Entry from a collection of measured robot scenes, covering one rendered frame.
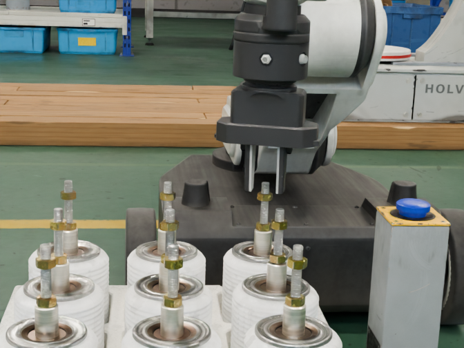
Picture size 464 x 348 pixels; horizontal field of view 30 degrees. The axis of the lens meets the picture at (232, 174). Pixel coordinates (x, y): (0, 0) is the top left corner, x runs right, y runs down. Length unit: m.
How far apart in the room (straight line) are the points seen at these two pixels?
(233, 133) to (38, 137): 1.88
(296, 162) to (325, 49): 0.36
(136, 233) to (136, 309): 0.45
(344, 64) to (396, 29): 4.11
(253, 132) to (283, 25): 0.14
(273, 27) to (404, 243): 0.29
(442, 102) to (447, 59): 0.22
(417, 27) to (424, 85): 2.43
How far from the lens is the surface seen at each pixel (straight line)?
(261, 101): 1.01
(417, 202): 1.05
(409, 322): 1.06
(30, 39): 5.56
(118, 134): 2.84
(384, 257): 1.04
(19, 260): 1.80
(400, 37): 5.43
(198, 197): 1.40
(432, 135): 3.01
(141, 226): 1.38
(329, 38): 1.29
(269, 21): 0.96
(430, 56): 3.22
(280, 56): 0.98
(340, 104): 1.41
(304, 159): 1.59
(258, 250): 1.06
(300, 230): 1.39
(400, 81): 3.02
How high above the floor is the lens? 0.60
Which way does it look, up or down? 14 degrees down
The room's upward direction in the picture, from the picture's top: 2 degrees clockwise
